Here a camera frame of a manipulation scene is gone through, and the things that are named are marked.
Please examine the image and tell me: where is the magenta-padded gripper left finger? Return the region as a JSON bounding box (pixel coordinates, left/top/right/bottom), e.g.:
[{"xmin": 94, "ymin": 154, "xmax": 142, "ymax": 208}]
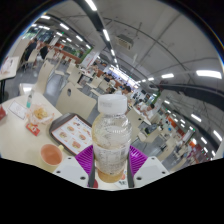
[{"xmin": 53, "ymin": 143, "xmax": 98, "ymax": 188}]

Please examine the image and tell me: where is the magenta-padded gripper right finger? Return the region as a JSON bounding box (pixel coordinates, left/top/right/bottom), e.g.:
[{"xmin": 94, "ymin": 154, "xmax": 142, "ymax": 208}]
[{"xmin": 127, "ymin": 143, "xmax": 173, "ymax": 188}]

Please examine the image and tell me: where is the clear bottle with amber drink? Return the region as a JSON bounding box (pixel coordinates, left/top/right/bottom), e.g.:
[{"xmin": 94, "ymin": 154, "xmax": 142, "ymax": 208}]
[{"xmin": 91, "ymin": 94, "xmax": 133, "ymax": 184}]

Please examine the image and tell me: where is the yellow mug with pink inside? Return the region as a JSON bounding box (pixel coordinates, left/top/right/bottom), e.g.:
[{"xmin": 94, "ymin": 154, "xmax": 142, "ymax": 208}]
[{"xmin": 39, "ymin": 143, "xmax": 65, "ymax": 168}]

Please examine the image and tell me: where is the dark brown food tray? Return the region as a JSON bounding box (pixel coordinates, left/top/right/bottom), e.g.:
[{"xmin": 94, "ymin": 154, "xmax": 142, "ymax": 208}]
[{"xmin": 49, "ymin": 113, "xmax": 94, "ymax": 157}]

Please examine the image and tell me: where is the person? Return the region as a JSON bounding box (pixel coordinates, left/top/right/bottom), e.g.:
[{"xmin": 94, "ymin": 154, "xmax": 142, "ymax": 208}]
[
  {"xmin": 23, "ymin": 37, "xmax": 39, "ymax": 63},
  {"xmin": 120, "ymin": 85, "xmax": 133, "ymax": 98},
  {"xmin": 38, "ymin": 41, "xmax": 51, "ymax": 61},
  {"xmin": 142, "ymin": 103, "xmax": 157, "ymax": 120}
]

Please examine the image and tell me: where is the small red carton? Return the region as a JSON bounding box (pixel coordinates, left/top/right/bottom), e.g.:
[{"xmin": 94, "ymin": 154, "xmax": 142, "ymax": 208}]
[{"xmin": 25, "ymin": 122, "xmax": 42, "ymax": 137}]

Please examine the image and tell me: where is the crumpled food wrapper paper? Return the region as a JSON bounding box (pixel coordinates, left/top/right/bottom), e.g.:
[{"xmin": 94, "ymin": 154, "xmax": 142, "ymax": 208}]
[{"xmin": 25, "ymin": 103, "xmax": 55, "ymax": 126}]

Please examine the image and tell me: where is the small clear green bottle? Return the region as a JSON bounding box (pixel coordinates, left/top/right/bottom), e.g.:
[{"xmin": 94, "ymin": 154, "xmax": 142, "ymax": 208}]
[{"xmin": 26, "ymin": 89, "xmax": 35, "ymax": 109}]

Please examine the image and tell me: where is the white paper sheet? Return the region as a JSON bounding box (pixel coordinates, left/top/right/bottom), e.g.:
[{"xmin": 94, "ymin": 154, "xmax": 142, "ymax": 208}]
[{"xmin": 8, "ymin": 99, "xmax": 28, "ymax": 120}]

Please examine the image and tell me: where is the group of ceiling lights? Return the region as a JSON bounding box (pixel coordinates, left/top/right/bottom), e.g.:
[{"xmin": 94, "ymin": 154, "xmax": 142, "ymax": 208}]
[{"xmin": 29, "ymin": 0, "xmax": 224, "ymax": 158}]

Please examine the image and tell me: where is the ceiling air conditioner unit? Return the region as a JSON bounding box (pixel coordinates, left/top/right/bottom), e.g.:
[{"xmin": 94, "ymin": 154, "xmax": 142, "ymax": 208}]
[{"xmin": 115, "ymin": 33, "xmax": 135, "ymax": 51}]

